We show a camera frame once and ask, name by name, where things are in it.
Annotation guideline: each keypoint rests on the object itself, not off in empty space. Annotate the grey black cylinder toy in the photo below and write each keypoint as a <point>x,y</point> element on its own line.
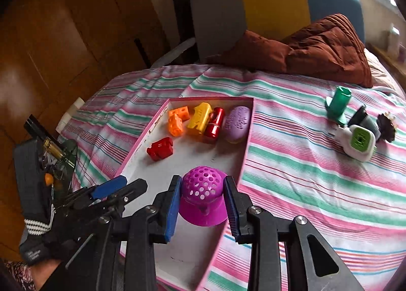
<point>368,123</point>

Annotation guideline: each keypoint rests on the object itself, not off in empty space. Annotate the orange block toy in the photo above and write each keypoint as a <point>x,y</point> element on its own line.
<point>176,123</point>

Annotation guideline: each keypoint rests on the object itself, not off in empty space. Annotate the red puzzle piece toy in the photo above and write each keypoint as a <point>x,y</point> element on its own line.
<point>160,149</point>

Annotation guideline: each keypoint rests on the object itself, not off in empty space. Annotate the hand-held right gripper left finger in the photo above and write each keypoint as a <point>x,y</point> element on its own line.
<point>173,208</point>

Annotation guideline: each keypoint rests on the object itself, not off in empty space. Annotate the pink tray box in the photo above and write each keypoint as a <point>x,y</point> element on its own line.
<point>196,151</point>

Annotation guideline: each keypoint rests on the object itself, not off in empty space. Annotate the black gold bottle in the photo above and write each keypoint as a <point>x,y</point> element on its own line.
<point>38,129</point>

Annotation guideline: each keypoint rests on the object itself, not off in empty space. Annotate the green glass jar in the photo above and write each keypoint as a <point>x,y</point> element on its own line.
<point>68,154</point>

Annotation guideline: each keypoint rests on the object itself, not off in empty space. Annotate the white bed rail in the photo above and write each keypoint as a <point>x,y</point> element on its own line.
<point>171,54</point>

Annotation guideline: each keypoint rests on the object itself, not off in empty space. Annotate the yellow plastic toy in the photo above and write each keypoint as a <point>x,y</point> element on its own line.
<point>198,118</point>

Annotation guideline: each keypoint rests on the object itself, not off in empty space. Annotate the white plastic tubes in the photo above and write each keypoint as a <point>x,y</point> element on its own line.
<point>73,110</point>

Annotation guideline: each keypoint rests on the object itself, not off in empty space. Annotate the dark brown flower-shaped toy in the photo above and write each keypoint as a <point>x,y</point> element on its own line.
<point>386,127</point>

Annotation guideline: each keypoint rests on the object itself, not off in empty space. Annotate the brown quilt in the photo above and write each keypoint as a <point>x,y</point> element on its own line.
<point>317,50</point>

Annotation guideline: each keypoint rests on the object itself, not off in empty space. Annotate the purple oval soap toy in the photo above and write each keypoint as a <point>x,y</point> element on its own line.
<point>237,124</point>

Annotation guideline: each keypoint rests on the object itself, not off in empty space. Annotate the magenta perforated dome toy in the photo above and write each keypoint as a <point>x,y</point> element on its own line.
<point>203,183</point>

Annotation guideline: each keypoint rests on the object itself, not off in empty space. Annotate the white green plastic device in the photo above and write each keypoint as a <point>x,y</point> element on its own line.
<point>358,142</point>

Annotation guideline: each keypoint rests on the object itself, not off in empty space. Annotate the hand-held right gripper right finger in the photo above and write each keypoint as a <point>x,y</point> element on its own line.
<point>231,205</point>

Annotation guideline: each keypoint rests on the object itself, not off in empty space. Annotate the white box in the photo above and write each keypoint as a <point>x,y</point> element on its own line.
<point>393,40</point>

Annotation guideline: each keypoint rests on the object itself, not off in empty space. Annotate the light pink pillow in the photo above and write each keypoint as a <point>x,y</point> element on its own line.
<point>379,72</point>

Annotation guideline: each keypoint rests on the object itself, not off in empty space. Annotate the floral clothing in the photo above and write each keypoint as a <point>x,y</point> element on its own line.
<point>17,273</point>

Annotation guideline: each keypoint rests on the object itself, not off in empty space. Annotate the person's left forearm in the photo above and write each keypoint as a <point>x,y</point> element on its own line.
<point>47,275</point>

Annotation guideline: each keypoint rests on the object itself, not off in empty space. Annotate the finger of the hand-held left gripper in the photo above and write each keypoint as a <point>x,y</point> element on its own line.
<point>107,185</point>
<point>133,188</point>

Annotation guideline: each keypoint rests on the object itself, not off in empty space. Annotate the small orange ball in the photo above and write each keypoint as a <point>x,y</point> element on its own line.
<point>49,180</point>

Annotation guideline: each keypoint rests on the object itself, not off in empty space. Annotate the red metallic cylinder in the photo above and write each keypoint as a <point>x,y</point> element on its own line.
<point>214,126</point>

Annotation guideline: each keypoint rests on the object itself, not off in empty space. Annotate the grey yellow blue headboard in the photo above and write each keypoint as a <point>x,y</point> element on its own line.
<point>272,5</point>

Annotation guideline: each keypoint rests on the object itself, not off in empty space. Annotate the green plastic cup toy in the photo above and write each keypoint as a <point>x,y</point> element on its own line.
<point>341,100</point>

